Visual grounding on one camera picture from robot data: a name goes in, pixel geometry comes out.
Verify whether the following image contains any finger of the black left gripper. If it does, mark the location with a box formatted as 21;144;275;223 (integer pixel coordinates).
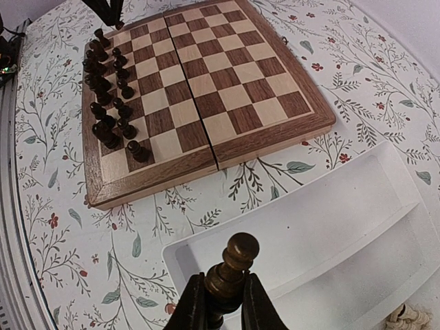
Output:
84;0;124;30

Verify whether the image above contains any dark chess piece fourteenth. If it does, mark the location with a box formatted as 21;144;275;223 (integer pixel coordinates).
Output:
204;232;260;329

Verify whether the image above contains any dark chess piece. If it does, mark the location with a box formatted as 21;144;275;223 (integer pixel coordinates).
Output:
88;40;109;62
112;47;128;66
117;118;137;140
94;28;111;49
117;79;135;99
90;102;116;129
84;74;112;106
113;98;133;120

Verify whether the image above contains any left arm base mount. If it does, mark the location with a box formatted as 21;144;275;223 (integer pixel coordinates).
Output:
0;18;25;87

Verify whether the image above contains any white divided plastic tray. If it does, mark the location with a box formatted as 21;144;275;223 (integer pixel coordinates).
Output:
162;142;439;329

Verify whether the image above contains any front aluminium rail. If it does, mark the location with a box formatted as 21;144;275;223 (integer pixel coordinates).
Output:
0;20;56;330

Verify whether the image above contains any dark chess piece thirteenth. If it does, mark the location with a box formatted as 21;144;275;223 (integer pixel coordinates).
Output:
92;121;120;149

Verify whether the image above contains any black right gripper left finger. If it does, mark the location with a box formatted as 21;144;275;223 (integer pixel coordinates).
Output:
166;272;208;330

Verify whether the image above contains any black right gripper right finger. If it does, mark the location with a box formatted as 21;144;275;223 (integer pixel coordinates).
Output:
242;273;288;330

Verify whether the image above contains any dark chess piece twelfth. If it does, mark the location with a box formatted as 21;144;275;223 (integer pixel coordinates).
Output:
113;60;130;80

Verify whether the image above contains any dark chess piece eleventh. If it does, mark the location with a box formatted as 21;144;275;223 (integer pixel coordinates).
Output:
82;58;107;76

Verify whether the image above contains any light chess pieces pile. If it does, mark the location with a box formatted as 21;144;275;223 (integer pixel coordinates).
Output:
386;303;431;330

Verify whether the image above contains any dark pawn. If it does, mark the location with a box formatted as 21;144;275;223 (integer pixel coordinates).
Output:
127;139;155;164

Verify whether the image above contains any wooden chessboard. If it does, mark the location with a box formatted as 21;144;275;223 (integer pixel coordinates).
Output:
82;1;336;210

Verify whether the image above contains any floral patterned table mat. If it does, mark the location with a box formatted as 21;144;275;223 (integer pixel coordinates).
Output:
15;1;439;329

